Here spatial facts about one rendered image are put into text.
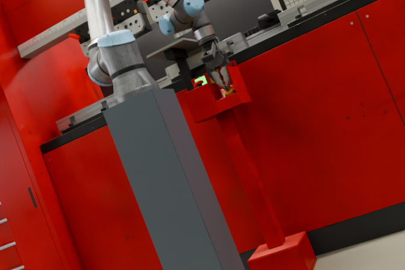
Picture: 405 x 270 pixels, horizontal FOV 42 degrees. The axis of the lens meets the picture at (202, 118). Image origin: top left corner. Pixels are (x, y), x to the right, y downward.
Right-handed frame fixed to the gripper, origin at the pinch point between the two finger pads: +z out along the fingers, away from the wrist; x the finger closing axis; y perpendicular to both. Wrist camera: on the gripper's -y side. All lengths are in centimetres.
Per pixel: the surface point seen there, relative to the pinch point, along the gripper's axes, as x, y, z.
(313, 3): -40, 29, -18
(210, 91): 4.7, -5.9, -1.1
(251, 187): 5.2, -4.3, 38.2
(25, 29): 94, 39, -69
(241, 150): 3.3, -3.1, 24.2
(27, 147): 104, 15, -12
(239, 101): -4.3, -6.6, 6.7
